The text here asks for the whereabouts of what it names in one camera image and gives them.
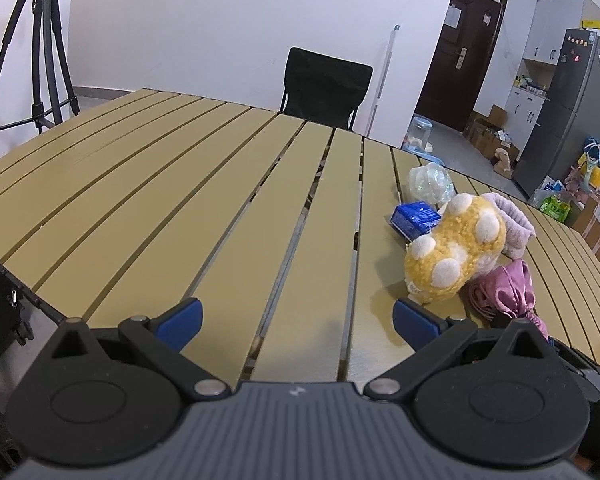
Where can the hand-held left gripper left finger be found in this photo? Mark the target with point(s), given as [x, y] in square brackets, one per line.
[180, 321]

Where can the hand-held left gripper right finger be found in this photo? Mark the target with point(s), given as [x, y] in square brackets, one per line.
[416, 325]

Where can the yellow spotted plush toy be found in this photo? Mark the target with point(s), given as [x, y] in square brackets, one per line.
[460, 240]

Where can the pink satin cloth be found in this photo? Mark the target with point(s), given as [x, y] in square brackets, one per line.
[510, 285]

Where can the blue tissue packet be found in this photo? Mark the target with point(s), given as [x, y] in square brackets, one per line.
[415, 217]

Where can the pale purple fuzzy scrunchie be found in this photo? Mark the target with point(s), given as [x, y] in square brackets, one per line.
[517, 232]

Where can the tan slatted folding table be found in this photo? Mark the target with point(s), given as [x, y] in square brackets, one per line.
[180, 185]

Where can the crumpled clear plastic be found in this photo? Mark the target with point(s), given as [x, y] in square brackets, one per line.
[430, 182]

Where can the green snack bag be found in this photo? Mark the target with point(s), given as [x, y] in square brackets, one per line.
[555, 207]

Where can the clear plastic container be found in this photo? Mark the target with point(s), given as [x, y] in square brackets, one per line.
[420, 132]

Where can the yellow gift bag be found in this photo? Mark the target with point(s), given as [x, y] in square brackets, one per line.
[596, 172]

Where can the open cardboard box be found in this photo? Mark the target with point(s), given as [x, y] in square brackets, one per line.
[485, 135]

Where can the grey refrigerator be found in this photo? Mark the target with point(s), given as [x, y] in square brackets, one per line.
[565, 120]

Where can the folding camping chair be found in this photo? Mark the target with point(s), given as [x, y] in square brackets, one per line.
[325, 85]

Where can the dark brown door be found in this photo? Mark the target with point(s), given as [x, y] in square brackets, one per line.
[460, 60]

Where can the black tripod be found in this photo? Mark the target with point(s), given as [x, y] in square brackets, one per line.
[40, 35]

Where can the white kitchen cabinet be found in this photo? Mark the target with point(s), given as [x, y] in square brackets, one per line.
[550, 30]

